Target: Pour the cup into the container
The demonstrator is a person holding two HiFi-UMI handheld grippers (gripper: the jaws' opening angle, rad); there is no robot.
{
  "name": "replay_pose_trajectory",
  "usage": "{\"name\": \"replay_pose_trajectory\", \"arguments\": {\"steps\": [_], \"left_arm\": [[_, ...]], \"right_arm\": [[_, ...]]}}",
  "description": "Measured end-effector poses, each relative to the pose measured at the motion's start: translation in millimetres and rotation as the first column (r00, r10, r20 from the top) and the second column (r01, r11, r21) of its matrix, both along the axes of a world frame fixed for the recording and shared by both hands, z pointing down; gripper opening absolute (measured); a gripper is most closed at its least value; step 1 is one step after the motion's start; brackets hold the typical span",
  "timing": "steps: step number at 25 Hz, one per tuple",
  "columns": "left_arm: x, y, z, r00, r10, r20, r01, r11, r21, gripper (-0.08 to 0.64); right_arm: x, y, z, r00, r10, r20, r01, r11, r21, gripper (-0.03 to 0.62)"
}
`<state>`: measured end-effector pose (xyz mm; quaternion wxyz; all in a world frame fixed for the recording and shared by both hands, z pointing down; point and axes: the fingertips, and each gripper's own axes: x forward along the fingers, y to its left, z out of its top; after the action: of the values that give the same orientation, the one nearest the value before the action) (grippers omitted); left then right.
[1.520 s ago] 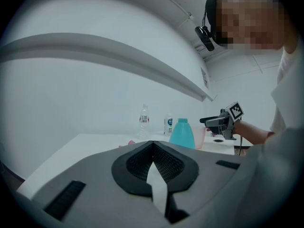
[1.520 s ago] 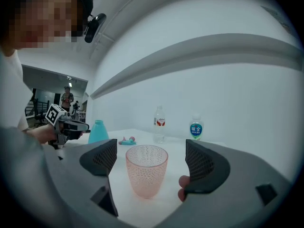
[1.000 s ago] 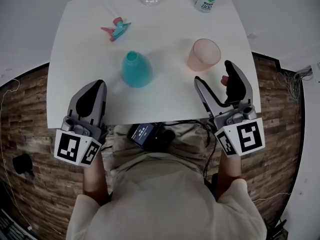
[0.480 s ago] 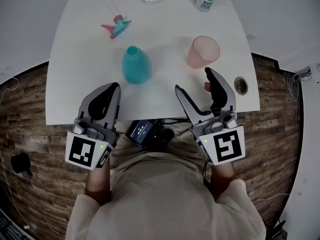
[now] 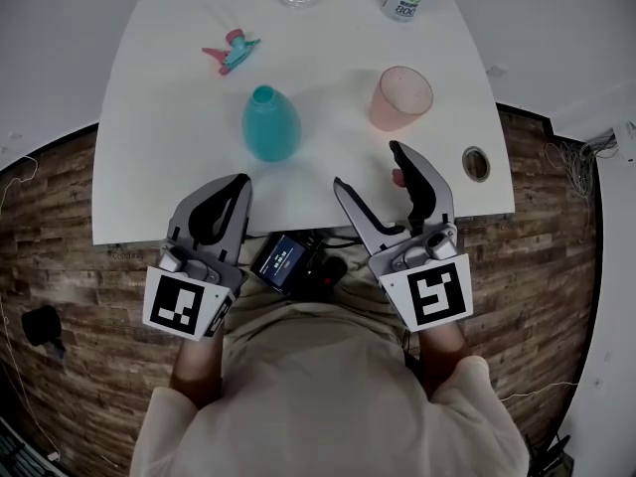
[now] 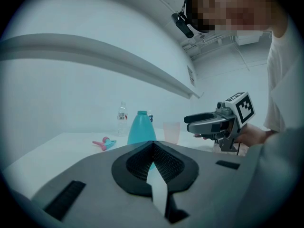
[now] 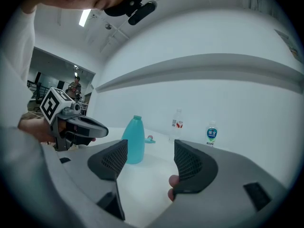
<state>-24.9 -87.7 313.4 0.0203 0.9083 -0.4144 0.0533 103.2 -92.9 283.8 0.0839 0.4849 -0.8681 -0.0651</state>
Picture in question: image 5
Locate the pink plastic cup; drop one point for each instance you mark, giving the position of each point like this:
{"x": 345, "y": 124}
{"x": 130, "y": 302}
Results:
{"x": 397, "y": 102}

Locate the person's right forearm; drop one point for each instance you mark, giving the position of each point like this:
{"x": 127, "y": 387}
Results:
{"x": 444, "y": 361}

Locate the person's beige shirt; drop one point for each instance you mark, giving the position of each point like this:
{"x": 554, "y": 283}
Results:
{"x": 323, "y": 405}

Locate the black floor stand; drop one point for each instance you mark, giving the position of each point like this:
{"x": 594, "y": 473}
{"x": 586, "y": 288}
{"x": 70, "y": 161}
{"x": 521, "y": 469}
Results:
{"x": 554, "y": 457}

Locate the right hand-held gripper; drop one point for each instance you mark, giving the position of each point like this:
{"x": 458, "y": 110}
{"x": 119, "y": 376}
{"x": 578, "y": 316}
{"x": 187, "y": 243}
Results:
{"x": 427, "y": 286}

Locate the white power box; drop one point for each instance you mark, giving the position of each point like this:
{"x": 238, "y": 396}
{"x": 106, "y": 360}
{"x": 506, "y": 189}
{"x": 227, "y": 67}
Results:
{"x": 627, "y": 139}

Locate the person's left forearm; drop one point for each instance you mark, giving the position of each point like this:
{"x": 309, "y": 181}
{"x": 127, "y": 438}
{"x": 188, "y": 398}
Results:
{"x": 199, "y": 370}

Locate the black device with screen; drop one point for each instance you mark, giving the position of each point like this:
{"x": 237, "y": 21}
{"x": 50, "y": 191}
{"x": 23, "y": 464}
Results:
{"x": 278, "y": 264}

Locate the pink and teal spray nozzle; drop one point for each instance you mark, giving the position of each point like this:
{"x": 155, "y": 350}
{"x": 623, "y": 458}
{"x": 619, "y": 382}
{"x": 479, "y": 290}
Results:
{"x": 233, "y": 52}

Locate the person's right hand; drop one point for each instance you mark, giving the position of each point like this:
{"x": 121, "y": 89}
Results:
{"x": 398, "y": 177}

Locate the dark metal floor rack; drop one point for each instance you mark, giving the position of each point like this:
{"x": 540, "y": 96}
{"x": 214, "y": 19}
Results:
{"x": 22, "y": 452}

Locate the teal large spray bottle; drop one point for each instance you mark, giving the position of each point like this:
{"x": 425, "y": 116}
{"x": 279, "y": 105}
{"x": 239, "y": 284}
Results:
{"x": 272, "y": 127}

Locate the black cylindrical floor object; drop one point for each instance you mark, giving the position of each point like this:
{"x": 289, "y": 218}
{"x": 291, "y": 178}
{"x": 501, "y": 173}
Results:
{"x": 40, "y": 326}

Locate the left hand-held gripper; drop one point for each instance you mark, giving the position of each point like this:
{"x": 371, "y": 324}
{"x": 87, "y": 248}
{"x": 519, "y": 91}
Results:
{"x": 189, "y": 301}

